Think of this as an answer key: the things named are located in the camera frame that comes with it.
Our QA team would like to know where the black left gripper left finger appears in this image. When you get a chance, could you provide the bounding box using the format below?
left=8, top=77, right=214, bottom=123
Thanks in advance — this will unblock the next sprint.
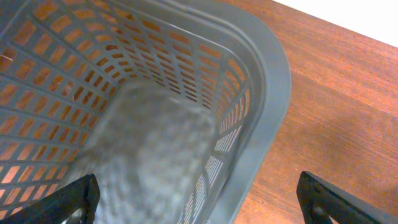
left=1, top=174, right=100, bottom=223

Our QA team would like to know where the grey plastic mesh basket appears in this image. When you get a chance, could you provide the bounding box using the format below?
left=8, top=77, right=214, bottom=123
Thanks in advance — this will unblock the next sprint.
left=1, top=0, right=291, bottom=223

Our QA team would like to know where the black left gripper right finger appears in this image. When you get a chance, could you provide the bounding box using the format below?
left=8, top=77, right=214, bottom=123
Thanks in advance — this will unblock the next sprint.
left=296, top=171, right=397, bottom=224

